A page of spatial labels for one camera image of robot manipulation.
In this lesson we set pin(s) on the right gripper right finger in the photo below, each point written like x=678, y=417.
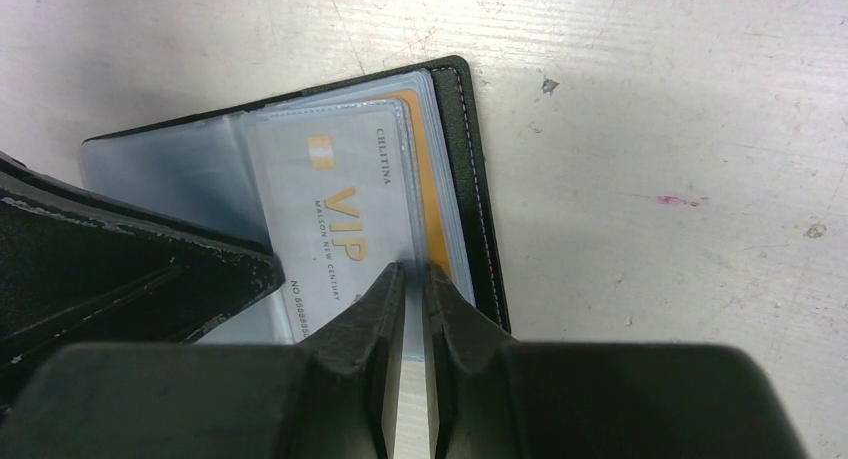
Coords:
x=492, y=396

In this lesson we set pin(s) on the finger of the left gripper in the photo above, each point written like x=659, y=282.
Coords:
x=76, y=266

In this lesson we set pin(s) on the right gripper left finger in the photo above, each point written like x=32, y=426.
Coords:
x=332, y=395

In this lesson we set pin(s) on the white VIP credit card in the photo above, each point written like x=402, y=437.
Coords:
x=339, y=190

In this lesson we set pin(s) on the black leather card holder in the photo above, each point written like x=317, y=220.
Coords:
x=198, y=169

